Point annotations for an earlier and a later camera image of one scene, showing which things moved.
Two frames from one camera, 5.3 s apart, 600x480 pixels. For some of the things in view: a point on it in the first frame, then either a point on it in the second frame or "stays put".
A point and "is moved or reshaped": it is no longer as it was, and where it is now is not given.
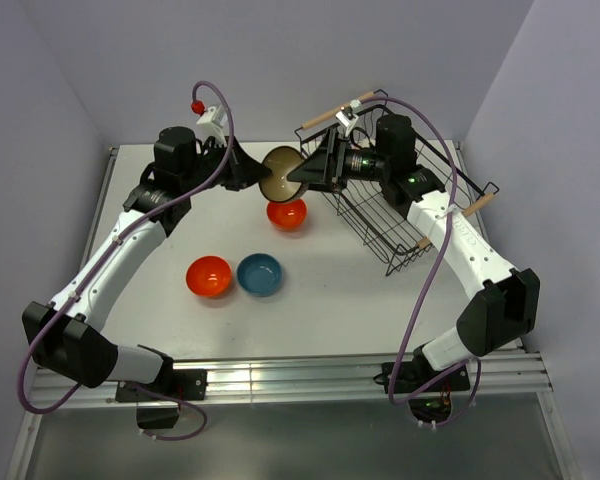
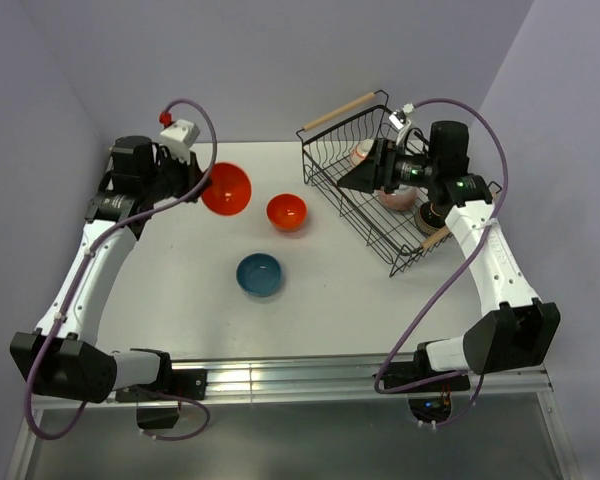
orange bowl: [209, 276] to [229, 190]
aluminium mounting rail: [521, 373] stays put
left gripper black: [244, 171] to [192, 171]
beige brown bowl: [277, 186] is moved or reshaped
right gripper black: [330, 154] to [376, 171]
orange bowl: [287, 215] stays put
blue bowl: [259, 274] stays put
